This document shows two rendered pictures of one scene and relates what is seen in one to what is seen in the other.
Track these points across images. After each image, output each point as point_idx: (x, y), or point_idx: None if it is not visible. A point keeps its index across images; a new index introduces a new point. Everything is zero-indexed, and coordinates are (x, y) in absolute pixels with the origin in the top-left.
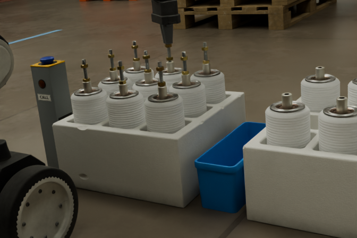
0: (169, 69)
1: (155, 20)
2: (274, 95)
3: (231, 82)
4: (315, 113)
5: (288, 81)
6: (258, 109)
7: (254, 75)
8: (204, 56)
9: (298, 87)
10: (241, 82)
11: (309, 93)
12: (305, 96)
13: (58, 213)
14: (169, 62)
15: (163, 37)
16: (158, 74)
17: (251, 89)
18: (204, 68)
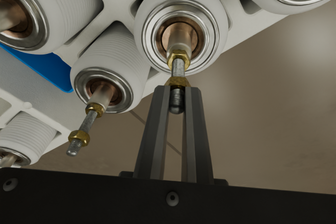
0: (171, 37)
1: (223, 216)
2: (253, 145)
3: (331, 144)
4: (4, 115)
5: (271, 165)
6: (233, 121)
7: (322, 162)
8: (84, 119)
9: (249, 161)
10: (320, 149)
11: (0, 134)
12: (10, 128)
13: None
14: (168, 48)
15: (185, 105)
16: None
17: (290, 143)
18: (92, 95)
